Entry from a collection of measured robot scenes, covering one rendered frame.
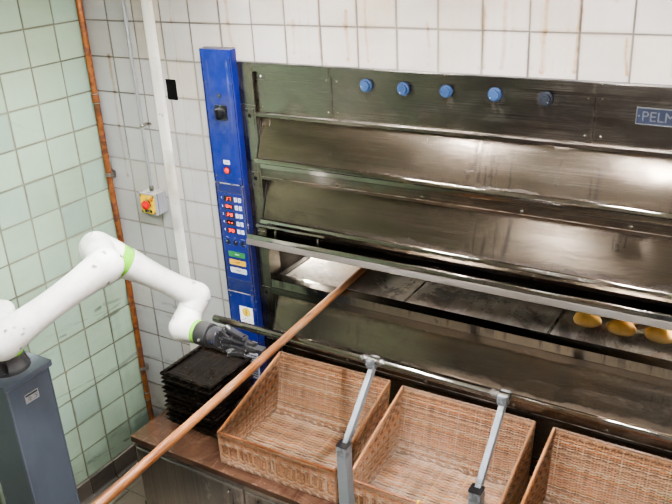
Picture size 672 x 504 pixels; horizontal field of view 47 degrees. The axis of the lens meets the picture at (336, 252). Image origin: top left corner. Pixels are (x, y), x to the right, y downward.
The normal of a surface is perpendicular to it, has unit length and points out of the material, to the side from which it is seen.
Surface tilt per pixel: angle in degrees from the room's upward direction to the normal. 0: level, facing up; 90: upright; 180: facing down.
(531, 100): 90
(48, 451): 90
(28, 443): 90
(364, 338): 70
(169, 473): 90
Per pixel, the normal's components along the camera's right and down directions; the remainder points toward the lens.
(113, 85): -0.52, 0.36
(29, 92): 0.85, 0.17
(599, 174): -0.51, 0.03
